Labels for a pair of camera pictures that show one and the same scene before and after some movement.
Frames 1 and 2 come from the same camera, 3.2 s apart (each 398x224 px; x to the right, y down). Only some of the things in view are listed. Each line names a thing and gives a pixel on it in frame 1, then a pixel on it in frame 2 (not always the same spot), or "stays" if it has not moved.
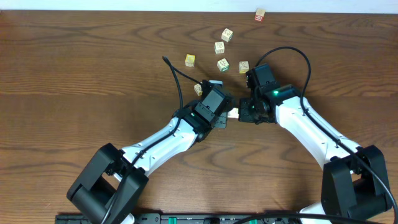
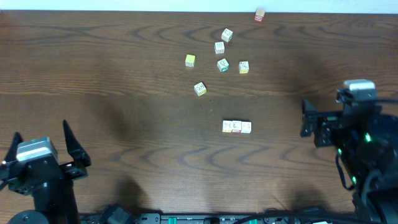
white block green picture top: [227, 35] stays
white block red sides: [233, 114] -> [246, 127]
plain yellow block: [189, 60] stays
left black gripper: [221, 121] -> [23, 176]
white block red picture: [219, 47] stays
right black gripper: [245, 117] -> [331, 123]
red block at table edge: [260, 14] stays
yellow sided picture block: [244, 66] stays
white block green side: [222, 65] stays
